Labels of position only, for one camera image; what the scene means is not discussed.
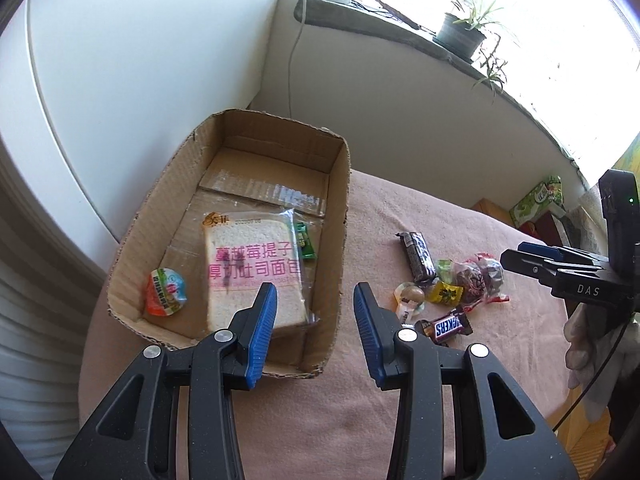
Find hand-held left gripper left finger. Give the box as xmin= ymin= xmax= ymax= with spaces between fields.
xmin=52 ymin=282 xmax=278 ymax=480

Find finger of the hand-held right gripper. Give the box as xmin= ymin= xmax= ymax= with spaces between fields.
xmin=500 ymin=248 xmax=610 ymax=282
xmin=517 ymin=241 xmax=607 ymax=261

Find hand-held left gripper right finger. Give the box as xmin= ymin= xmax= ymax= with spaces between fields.
xmin=353 ymin=282 xmax=578 ymax=480

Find clear packet with brown egg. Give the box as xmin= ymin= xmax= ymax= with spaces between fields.
xmin=394 ymin=282 xmax=427 ymax=328

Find red printed clear snack packet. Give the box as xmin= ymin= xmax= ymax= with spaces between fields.
xmin=452 ymin=260 xmax=511 ymax=311

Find brown chocolate bar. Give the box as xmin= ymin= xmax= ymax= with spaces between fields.
xmin=414 ymin=305 xmax=473 ymax=347

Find yellow candy packet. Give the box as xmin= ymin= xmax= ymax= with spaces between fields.
xmin=425 ymin=280 xmax=466 ymax=306

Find brown cardboard box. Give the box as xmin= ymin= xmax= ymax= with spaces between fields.
xmin=106 ymin=108 xmax=352 ymax=380

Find person's right hand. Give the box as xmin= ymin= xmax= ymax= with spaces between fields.
xmin=563 ymin=305 xmax=627 ymax=422

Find green tissue box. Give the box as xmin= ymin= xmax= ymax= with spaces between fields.
xmin=510 ymin=176 xmax=566 ymax=227

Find brown wooden box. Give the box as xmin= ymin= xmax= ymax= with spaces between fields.
xmin=472 ymin=199 xmax=516 ymax=228

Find sliced bread packet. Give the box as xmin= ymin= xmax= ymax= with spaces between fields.
xmin=187 ymin=205 xmax=321 ymax=337

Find dark green candy packet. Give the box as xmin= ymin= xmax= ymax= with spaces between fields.
xmin=294 ymin=222 xmax=319 ymax=261

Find round jelly cup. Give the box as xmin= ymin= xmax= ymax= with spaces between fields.
xmin=145 ymin=267 xmax=190 ymax=317

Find potted plant in grey pot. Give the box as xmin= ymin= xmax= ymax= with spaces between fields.
xmin=425 ymin=0 xmax=521 ymax=106

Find white ribbed panel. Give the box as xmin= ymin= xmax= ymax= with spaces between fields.
xmin=0 ymin=245 xmax=121 ymax=466

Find grey stone window sill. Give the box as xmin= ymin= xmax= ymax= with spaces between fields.
xmin=294 ymin=0 xmax=601 ymax=192

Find white wardrobe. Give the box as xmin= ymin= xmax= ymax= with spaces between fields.
xmin=0 ymin=0 xmax=296 ymax=266

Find thin black cable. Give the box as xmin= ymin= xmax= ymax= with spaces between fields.
xmin=550 ymin=322 xmax=632 ymax=432

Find black cables on sill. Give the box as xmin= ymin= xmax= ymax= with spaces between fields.
xmin=350 ymin=0 xmax=437 ymax=37

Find white cable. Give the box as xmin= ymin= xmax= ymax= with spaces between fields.
xmin=284 ymin=0 xmax=321 ymax=111

